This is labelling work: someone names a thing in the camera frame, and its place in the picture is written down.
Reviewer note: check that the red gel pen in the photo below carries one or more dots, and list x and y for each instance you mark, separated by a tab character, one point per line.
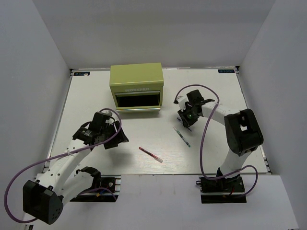
150	154

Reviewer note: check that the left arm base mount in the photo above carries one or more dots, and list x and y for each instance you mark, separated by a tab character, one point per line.
105	190

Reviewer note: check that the right blue corner label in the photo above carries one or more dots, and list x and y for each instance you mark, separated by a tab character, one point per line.
226	71

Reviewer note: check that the green gel pen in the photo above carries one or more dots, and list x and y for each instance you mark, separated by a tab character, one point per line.
181	136

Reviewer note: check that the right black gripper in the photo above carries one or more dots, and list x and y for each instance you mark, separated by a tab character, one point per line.
187	122

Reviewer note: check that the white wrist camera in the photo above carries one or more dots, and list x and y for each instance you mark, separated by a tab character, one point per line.
181	102
109	119

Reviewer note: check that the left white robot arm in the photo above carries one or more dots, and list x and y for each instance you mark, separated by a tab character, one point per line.
45	197

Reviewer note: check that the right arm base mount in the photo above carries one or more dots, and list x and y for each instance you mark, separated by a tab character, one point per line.
223	191

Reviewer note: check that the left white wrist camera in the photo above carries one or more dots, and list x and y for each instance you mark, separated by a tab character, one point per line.
109	119

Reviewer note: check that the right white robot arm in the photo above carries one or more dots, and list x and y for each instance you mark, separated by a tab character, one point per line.
243	133

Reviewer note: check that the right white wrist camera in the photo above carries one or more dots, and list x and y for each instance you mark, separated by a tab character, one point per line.
181	102

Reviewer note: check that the left blue corner label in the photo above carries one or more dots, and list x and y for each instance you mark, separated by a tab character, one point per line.
86	73

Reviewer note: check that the green metal drawer box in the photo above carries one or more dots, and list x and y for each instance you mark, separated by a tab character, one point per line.
137	87

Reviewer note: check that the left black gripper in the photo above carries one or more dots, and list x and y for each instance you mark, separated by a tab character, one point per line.
120	137

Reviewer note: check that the blue corner label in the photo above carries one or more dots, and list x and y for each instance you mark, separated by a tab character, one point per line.
86	73
226	71

